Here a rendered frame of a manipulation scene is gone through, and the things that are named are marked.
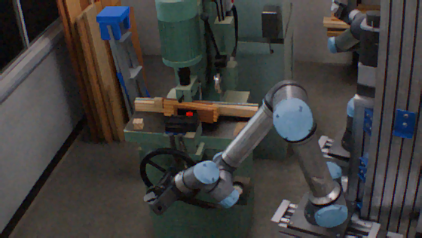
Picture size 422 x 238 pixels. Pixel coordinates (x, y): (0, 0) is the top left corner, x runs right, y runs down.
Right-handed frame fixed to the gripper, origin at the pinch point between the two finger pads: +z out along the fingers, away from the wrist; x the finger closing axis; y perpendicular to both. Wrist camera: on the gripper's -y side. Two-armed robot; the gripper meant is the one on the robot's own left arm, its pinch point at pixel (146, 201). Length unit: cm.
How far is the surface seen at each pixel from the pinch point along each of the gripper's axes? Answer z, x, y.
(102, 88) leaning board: 136, 19, 140
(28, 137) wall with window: 150, 35, 76
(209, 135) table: 5, -12, 53
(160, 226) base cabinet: 65, -40, 41
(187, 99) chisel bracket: 9, 5, 63
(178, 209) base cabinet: 47, -36, 44
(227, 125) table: 2, -16, 63
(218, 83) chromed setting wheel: 1, -1, 78
